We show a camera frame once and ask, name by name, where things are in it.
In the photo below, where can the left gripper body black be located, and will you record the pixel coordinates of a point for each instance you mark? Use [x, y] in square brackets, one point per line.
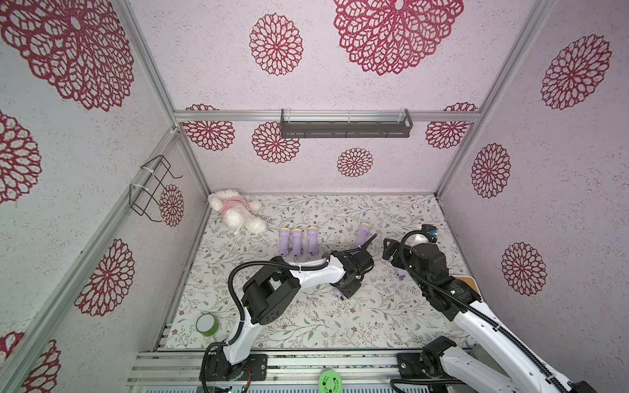
[350, 291]

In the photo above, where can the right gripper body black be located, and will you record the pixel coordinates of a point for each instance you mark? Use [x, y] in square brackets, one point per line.
[398, 253]

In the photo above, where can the purple flashlight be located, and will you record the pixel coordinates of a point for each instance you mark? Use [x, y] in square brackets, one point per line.
[313, 245]
[339, 295]
[363, 234]
[283, 246]
[297, 235]

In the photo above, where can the purple flashlight by right arm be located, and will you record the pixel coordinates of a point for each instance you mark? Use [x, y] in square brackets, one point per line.
[401, 273]

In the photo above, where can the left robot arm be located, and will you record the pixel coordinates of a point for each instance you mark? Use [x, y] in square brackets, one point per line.
[262, 291]

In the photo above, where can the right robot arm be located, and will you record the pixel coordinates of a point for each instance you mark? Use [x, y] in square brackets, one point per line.
[442, 363]

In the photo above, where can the green round disc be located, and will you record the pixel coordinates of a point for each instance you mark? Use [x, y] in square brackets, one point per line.
[330, 382]

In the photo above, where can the white plush toy pink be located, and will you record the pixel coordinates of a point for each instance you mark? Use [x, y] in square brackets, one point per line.
[237, 212]

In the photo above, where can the green tape roll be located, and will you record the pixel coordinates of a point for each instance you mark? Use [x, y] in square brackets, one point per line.
[207, 325]

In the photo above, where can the black wall shelf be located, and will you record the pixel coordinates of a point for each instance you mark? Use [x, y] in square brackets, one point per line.
[347, 128]

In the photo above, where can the black wire wall rack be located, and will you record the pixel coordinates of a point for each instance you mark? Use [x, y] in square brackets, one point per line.
[158, 198]

